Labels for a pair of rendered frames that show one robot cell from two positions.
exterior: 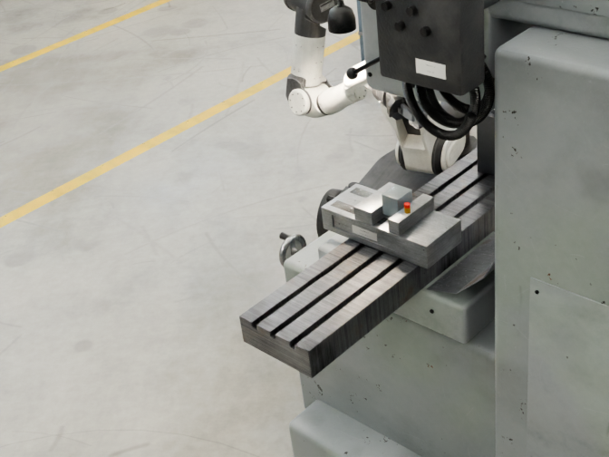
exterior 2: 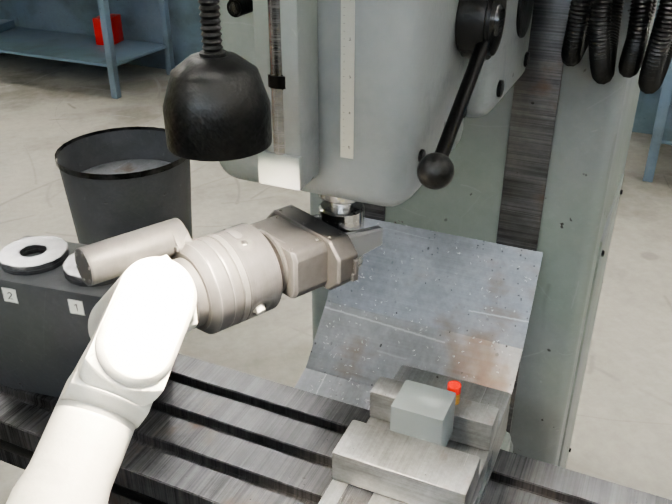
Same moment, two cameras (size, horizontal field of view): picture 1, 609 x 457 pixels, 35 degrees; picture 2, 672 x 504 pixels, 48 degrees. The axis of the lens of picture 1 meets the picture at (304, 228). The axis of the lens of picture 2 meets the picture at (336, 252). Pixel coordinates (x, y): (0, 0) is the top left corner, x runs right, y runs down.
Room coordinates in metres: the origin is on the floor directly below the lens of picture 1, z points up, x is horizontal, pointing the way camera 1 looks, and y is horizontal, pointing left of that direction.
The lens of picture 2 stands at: (2.44, 0.33, 1.60)
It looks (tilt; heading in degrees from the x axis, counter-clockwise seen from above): 29 degrees down; 248
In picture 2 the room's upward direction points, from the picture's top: straight up
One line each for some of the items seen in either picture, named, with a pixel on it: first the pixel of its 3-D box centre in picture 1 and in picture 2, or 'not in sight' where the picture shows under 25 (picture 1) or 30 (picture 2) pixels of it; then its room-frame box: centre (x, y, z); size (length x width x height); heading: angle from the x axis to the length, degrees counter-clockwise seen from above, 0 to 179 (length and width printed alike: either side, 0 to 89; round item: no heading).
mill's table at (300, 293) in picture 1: (431, 227); (314, 481); (2.19, -0.35, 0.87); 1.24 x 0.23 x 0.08; 133
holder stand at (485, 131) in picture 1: (512, 129); (77, 318); (2.44, -0.63, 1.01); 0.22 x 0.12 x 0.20; 141
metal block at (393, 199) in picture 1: (397, 201); (422, 419); (2.10, -0.25, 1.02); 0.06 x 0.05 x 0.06; 134
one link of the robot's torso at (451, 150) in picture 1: (430, 146); not in sight; (3.01, -0.48, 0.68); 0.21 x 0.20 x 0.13; 149
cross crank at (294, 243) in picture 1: (300, 255); not in sight; (2.53, 0.02, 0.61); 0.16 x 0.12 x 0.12; 43
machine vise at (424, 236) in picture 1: (389, 218); (411, 475); (2.12, -0.22, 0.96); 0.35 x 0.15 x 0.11; 44
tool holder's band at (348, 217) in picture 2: not in sight; (341, 209); (2.17, -0.32, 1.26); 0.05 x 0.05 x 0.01
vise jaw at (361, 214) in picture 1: (381, 203); (405, 467); (2.14, -0.21, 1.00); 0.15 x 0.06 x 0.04; 134
